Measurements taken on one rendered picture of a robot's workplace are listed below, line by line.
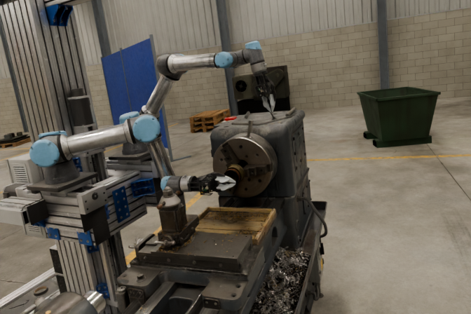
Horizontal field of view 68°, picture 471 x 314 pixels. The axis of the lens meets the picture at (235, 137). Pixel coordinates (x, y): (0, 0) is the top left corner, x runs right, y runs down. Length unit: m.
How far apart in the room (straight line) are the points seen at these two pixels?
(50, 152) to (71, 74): 0.59
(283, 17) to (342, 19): 1.80
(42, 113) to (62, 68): 0.25
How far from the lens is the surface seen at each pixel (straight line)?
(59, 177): 1.78
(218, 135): 1.94
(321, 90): 11.61
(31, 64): 2.07
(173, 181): 1.66
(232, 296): 1.17
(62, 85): 2.05
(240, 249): 1.25
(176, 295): 1.33
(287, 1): 11.89
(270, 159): 1.72
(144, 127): 1.57
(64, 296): 0.89
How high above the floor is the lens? 1.57
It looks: 11 degrees down
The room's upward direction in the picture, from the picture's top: 7 degrees counter-clockwise
